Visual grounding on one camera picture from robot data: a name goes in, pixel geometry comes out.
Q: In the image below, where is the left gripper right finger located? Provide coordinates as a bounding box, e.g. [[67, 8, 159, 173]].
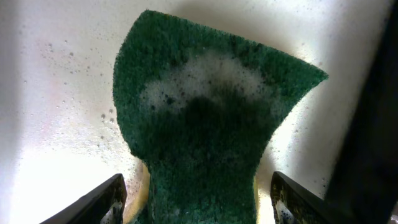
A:
[[270, 171, 336, 224]]

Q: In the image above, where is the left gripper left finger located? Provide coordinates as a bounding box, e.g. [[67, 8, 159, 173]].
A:
[[42, 174, 127, 224]]

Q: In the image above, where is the green and yellow sponge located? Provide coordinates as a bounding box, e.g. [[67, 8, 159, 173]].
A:
[[113, 10, 328, 223]]

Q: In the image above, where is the small soapy water tray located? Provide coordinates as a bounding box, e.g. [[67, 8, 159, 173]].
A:
[[1, 0, 392, 223]]

